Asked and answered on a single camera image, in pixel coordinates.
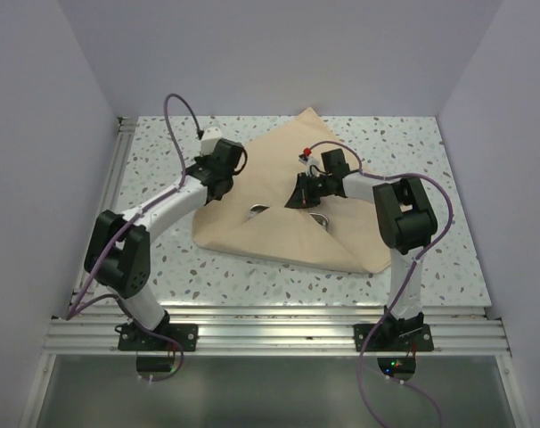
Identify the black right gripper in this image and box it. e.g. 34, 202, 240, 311
286, 173, 331, 213

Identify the stainless steel tray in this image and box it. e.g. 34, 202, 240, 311
247, 203, 330, 232

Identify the beige cloth mat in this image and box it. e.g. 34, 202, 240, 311
192, 108, 390, 274

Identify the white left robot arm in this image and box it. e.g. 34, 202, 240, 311
78, 138, 248, 350

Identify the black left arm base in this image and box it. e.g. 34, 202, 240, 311
114, 313, 199, 382

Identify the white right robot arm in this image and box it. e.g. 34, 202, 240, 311
286, 148, 438, 350

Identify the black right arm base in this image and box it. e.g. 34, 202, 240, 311
353, 312, 435, 381

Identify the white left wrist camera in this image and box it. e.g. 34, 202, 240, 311
200, 127, 222, 156

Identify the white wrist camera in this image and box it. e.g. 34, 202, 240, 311
299, 147, 320, 169
200, 127, 222, 156

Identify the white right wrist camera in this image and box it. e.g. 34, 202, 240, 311
299, 147, 320, 169

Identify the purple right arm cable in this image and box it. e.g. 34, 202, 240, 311
307, 140, 456, 428

